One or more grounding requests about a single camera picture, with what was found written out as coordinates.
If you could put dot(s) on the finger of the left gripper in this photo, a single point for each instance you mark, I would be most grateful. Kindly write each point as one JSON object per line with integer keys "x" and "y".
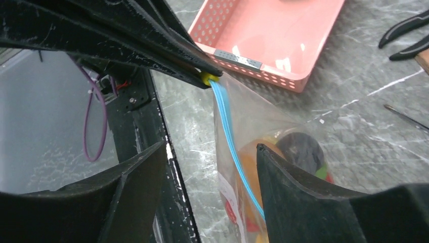
{"x": 172, "y": 39}
{"x": 105, "y": 30}

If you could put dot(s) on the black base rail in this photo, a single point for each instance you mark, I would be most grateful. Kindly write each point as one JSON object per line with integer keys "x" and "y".
{"x": 136, "y": 120}

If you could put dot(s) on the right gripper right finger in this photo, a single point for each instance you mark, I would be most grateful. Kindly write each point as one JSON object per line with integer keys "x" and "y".
{"x": 300, "y": 207}

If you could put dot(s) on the clear zip top bag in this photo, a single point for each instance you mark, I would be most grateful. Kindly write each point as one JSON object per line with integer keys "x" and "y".
{"x": 241, "y": 116}

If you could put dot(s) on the dark purple plum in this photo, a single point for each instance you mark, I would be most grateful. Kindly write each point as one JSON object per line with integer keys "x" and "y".
{"x": 303, "y": 151}

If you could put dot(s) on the red round fruit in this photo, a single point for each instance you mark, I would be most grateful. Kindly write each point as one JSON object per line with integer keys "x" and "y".
{"x": 329, "y": 178}

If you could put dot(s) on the pink plastic basket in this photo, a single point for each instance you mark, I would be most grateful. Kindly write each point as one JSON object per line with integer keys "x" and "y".
{"x": 277, "y": 42}

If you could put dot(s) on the green handled screwdriver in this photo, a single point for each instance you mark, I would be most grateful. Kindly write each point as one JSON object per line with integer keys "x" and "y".
{"x": 406, "y": 117}

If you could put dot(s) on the green pepper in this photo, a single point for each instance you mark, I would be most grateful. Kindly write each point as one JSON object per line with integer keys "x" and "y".
{"x": 322, "y": 173}

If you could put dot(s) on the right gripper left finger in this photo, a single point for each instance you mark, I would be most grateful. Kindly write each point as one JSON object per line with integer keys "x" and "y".
{"x": 83, "y": 208}

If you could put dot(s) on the wooden board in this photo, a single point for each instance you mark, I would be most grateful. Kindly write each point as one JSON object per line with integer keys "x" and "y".
{"x": 423, "y": 60}

